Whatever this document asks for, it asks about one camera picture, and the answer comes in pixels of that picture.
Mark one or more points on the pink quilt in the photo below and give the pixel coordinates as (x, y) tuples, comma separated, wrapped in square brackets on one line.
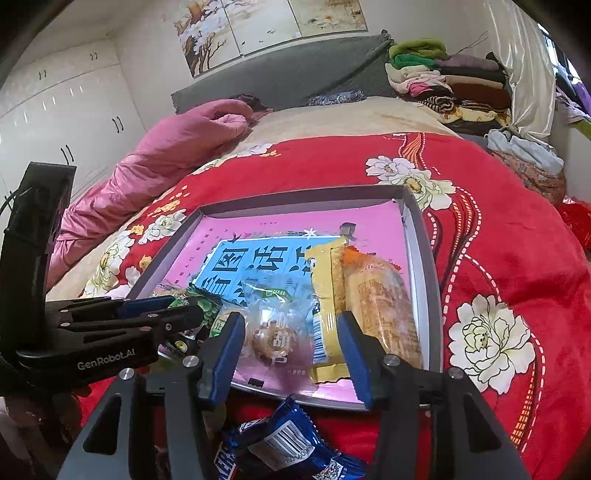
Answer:
[(171, 147)]

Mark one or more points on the clear round pastry packet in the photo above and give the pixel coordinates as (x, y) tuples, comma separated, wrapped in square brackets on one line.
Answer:
[(268, 323)]

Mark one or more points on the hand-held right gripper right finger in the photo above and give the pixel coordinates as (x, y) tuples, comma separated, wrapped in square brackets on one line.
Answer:
[(355, 356)]

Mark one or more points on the green clear snack packet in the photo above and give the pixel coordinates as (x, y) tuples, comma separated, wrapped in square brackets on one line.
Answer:
[(210, 310)]

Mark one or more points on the white wardrobe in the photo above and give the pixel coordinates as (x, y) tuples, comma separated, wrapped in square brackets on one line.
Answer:
[(55, 120)]

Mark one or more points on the red floral blanket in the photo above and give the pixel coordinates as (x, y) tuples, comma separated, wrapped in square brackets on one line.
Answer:
[(508, 230)]

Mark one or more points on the blue patterned cloth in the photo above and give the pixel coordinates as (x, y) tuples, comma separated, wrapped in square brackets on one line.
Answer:
[(337, 98)]

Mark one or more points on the pile of folded clothes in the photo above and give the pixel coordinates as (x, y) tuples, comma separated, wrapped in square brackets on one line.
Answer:
[(452, 78)]

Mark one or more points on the purple and green clothes heap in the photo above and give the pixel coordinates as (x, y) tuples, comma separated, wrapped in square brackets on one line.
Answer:
[(572, 101)]

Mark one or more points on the yellow snack packet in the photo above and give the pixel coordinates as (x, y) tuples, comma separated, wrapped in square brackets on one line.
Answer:
[(325, 286)]

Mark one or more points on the orange cracker packet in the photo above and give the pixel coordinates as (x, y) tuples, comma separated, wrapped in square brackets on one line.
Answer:
[(383, 300)]

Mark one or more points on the beige bed sheet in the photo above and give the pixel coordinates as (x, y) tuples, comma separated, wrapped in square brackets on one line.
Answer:
[(346, 120)]

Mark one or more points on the floral wall painting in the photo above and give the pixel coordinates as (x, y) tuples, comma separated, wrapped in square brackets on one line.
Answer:
[(240, 27)]

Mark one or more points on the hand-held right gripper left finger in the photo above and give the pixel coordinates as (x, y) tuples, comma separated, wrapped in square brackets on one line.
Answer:
[(226, 351)]

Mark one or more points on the floral fabric bag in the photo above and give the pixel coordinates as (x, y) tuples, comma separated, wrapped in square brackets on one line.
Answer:
[(538, 180)]

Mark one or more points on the white satin curtain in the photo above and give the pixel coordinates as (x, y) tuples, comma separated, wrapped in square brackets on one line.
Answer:
[(521, 60)]

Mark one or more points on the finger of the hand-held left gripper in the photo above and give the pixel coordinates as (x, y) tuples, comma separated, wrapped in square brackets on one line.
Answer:
[(178, 318), (143, 305)]

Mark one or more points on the dark garment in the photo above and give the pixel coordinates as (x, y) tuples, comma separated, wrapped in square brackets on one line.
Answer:
[(247, 102)]

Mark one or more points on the blue snack packet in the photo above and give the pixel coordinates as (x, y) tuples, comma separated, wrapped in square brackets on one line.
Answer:
[(281, 443)]

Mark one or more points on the grey box tray pink print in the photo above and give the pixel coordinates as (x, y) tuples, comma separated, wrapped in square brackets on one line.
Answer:
[(286, 221)]

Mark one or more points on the red plastic bag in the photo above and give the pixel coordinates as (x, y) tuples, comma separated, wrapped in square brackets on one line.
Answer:
[(577, 217)]

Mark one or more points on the pale blue white cloth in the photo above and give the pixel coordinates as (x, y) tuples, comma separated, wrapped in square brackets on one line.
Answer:
[(526, 147)]

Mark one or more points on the grey headboard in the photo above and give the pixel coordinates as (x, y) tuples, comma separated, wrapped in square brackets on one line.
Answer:
[(300, 69)]

